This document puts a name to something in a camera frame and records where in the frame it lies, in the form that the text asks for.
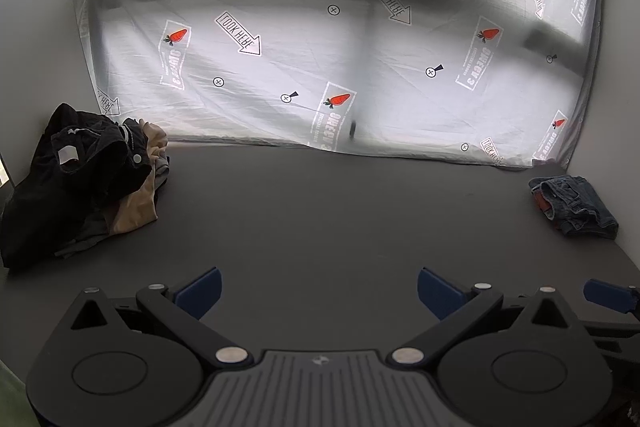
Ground blue jeans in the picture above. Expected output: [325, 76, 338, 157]
[529, 176, 620, 239]

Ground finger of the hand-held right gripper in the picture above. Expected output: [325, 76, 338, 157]
[582, 278, 640, 355]

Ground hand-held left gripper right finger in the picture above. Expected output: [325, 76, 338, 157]
[389, 267, 583, 365]

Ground grey garment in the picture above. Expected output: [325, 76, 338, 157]
[54, 146, 172, 259]

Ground white printed sheet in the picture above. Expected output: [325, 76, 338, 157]
[30, 0, 601, 170]

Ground white partition panel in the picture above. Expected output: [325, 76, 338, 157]
[0, 0, 86, 188]

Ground beige garment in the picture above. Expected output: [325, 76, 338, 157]
[107, 118, 172, 236]

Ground black pants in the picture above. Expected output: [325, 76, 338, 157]
[0, 103, 151, 270]

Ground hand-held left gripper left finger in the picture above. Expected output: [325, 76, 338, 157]
[69, 266, 252, 368]

